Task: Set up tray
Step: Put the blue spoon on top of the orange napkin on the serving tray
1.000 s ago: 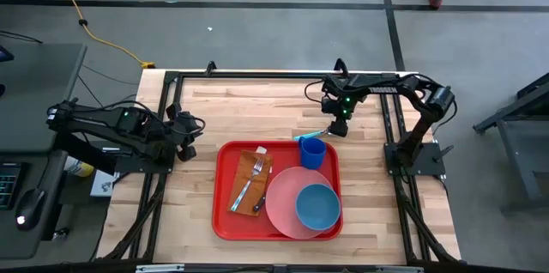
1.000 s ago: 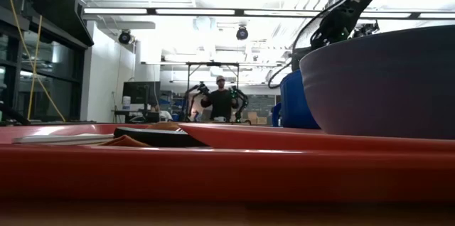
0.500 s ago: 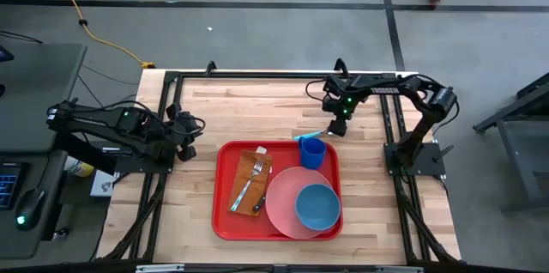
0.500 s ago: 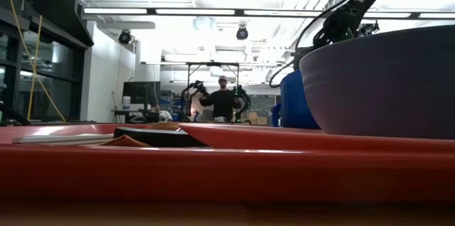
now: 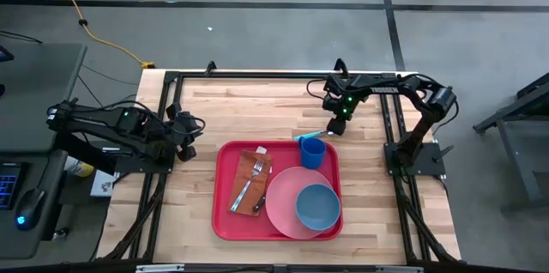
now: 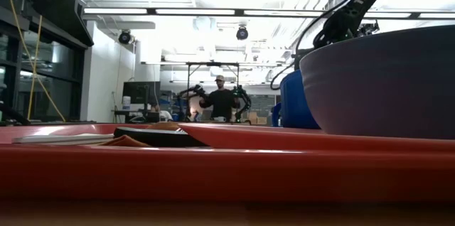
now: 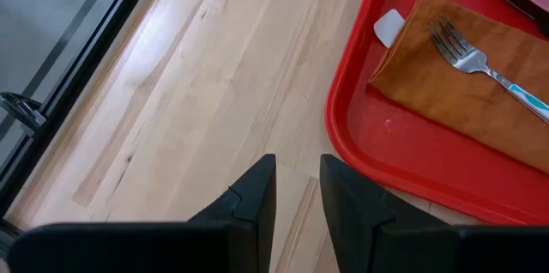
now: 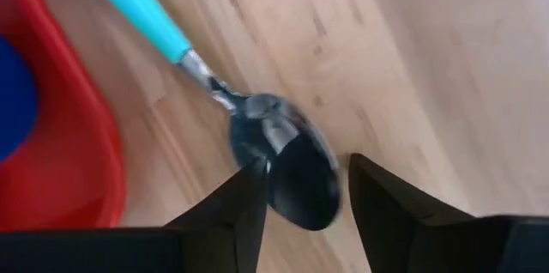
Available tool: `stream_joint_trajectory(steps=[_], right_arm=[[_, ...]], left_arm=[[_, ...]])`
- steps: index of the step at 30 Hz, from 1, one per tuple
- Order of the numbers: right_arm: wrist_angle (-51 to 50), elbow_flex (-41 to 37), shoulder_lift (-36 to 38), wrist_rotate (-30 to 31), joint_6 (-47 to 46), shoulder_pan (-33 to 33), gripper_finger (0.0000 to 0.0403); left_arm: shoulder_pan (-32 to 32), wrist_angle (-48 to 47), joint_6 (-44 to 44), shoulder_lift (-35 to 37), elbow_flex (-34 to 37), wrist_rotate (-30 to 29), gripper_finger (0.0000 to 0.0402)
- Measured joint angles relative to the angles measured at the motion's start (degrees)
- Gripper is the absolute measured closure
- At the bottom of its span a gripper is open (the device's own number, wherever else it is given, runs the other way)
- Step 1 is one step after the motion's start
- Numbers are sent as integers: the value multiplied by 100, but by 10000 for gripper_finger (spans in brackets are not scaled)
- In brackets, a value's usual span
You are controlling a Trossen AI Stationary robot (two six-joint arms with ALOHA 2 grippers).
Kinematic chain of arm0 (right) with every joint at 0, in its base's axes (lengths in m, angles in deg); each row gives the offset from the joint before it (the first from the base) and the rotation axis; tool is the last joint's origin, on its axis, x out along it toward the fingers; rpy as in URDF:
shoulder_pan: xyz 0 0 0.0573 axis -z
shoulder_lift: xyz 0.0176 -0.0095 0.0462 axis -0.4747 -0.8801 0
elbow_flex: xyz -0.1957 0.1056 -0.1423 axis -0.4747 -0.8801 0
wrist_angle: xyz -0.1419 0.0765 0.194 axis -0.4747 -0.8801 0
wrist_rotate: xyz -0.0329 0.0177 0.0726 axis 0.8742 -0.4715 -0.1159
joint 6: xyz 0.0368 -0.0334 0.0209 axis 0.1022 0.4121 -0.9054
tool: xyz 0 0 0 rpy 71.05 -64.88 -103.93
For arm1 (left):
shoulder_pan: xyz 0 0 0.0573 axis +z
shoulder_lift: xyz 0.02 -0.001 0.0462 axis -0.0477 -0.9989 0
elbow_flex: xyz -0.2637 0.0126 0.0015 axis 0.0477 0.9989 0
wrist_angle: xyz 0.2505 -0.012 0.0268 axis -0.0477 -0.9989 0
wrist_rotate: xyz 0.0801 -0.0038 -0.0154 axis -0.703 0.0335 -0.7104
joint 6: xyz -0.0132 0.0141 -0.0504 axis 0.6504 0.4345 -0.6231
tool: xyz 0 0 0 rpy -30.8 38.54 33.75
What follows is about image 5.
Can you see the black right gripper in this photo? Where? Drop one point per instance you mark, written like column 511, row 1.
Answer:
column 342, row 114

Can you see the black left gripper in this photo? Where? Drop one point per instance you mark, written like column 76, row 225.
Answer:
column 188, row 125

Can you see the blue plastic cup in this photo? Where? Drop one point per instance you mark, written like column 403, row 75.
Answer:
column 312, row 153

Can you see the silver fork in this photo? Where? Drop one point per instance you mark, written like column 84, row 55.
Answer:
column 251, row 178

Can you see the brown cloth napkin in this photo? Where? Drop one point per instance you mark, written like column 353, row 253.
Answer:
column 259, row 187

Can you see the blue-grey bowl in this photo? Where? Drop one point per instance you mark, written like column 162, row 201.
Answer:
column 318, row 206

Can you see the pink plastic plate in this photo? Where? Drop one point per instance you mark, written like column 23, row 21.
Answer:
column 283, row 204

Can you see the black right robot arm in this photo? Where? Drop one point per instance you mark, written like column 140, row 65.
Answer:
column 412, row 92

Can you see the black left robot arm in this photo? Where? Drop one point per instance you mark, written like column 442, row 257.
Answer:
column 107, row 123

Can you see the red plastic tray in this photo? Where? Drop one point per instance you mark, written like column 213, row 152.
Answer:
column 279, row 153

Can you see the white box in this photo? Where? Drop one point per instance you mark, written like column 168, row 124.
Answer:
column 103, row 183

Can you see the yellow white bottle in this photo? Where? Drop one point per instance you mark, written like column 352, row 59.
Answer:
column 79, row 167

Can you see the grey desk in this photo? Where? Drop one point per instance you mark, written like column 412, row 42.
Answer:
column 38, row 92

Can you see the black computer mouse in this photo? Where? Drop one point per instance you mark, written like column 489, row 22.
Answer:
column 29, row 208

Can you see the black keyboard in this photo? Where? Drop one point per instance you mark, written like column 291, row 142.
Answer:
column 8, row 185

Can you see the dark grey side table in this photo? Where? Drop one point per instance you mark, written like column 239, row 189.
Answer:
column 527, row 105

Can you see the black metal rig frame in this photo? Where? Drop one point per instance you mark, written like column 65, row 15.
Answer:
column 279, row 75

